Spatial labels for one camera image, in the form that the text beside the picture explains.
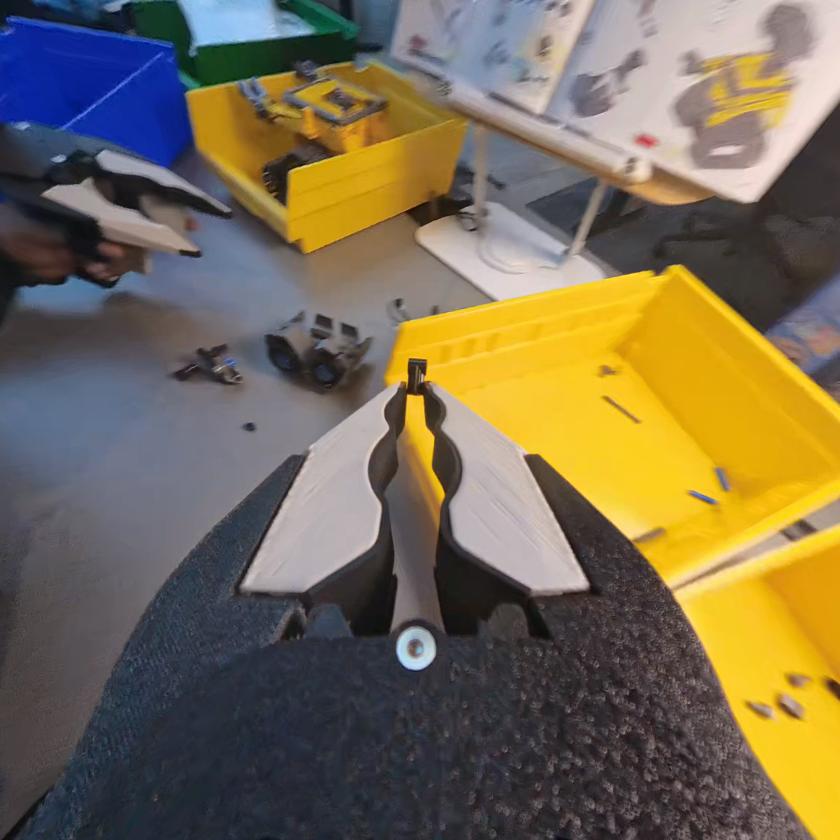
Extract grey desk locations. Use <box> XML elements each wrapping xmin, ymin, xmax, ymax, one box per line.
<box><xmin>0</xmin><ymin>147</ymin><xmax>493</xmax><ymax>834</ymax></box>

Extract yellow storage bin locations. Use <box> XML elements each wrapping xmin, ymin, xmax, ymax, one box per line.
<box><xmin>676</xmin><ymin>525</ymin><xmax>840</xmax><ymax>840</ymax></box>
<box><xmin>385</xmin><ymin>264</ymin><xmax>840</xmax><ymax>588</ymax></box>
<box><xmin>185</xmin><ymin>60</ymin><xmax>468</xmax><ymax>255</ymax></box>

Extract printed toy box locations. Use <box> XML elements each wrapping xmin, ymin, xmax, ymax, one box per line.
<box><xmin>764</xmin><ymin>276</ymin><xmax>840</xmax><ymax>401</ymax></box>

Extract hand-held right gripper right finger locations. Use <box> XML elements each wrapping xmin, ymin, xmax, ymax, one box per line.
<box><xmin>422</xmin><ymin>381</ymin><xmax>592</xmax><ymax>636</ymax></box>

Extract green storage bin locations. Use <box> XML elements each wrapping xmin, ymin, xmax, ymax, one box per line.
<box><xmin>128</xmin><ymin>0</ymin><xmax>361</xmax><ymax>89</ymax></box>

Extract instruction booklet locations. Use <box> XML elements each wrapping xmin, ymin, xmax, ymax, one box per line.
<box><xmin>390</xmin><ymin>0</ymin><xmax>840</xmax><ymax>204</ymax></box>

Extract person's left hand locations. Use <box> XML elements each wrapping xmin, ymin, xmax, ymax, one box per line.
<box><xmin>0</xmin><ymin>220</ymin><xmax>148</xmax><ymax>286</ymax></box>

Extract grey twin engine brick model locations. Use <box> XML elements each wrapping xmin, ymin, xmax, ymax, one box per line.
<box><xmin>264</xmin><ymin>311</ymin><xmax>375</xmax><ymax>389</ymax></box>

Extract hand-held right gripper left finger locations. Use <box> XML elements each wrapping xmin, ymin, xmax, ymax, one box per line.
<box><xmin>239</xmin><ymin>382</ymin><xmax>408</xmax><ymax>636</ymax></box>

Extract yellow toy bulldozer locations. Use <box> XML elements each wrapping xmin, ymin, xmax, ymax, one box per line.
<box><xmin>236</xmin><ymin>60</ymin><xmax>388</xmax><ymax>201</ymax></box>

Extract white foam block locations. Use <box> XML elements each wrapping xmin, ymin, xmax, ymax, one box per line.
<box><xmin>177</xmin><ymin>0</ymin><xmax>316</xmax><ymax>47</ymax></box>

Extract black brick assembly coloured pins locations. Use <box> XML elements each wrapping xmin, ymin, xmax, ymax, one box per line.
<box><xmin>172</xmin><ymin>343</ymin><xmax>245</xmax><ymax>386</ymax></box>

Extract blue storage bin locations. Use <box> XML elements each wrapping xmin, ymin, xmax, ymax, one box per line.
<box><xmin>0</xmin><ymin>16</ymin><xmax>194</xmax><ymax>168</ymax></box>

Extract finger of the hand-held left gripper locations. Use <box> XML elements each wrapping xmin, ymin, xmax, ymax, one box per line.
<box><xmin>41</xmin><ymin>178</ymin><xmax>203</xmax><ymax>258</ymax></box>
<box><xmin>95</xmin><ymin>150</ymin><xmax>234</xmax><ymax>219</ymax></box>

